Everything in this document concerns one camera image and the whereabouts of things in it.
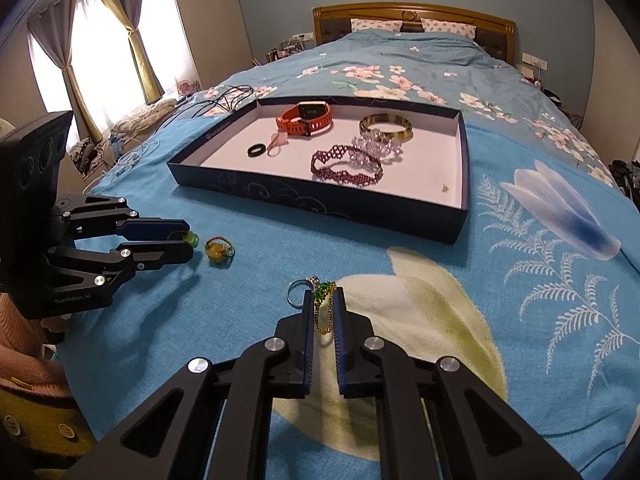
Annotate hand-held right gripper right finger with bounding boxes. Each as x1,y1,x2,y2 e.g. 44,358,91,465
331,287,598,480

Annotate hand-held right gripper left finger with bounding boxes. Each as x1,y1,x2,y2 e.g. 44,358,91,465
62,290,317,480

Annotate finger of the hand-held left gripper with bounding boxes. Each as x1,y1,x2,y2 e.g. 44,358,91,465
49,239,194,292
62,195,191,242

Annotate green bead keychain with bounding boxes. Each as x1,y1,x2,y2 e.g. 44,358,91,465
286,276,337,346

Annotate yellow bead ring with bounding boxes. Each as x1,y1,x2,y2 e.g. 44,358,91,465
204,236,235,266

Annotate dark purple beaded bracelet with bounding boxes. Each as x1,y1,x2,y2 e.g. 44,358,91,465
311,144,385,188

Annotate dark blue shallow box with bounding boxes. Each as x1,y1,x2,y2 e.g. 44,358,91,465
166,95,470,246

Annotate clear crystal bead bracelet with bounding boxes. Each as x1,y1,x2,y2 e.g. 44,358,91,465
351,130,403,163

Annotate red smart watch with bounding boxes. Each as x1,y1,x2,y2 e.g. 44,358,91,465
276,101,333,137

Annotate amber bangle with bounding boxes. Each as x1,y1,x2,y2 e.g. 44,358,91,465
359,113,414,143

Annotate person's left forearm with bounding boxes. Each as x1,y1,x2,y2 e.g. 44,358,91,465
0,290,71,403

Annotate person's left hand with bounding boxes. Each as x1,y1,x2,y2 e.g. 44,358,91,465
40,315,74,346

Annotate blue flower print blanket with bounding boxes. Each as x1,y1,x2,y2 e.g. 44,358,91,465
65,100,640,480

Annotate pile of white clothes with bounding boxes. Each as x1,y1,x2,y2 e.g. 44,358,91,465
110,97,178,136

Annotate yellow and grey curtain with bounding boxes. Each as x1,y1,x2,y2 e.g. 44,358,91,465
95,0,166,106

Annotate yellow garment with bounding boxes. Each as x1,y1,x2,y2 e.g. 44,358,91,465
0,385,96,477

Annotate beige tall cabinet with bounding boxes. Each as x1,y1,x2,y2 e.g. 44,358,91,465
170,0,253,93

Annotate nightstand clutter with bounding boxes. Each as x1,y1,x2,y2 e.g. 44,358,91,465
252,35,313,66

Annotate blue floral duvet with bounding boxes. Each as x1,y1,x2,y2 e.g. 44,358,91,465
200,27,616,181

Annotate spotted pillow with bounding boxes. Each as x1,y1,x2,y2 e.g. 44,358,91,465
421,18,477,40
351,18,403,35

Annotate wooden headboard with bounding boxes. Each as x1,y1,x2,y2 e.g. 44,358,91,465
312,2,517,66

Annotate pile of dark clothes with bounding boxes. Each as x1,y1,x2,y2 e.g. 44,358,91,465
610,159,640,196

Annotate white cable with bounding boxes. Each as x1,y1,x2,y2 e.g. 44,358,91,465
82,132,161,196

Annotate black cables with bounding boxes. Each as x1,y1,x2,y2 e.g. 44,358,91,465
175,85,256,121

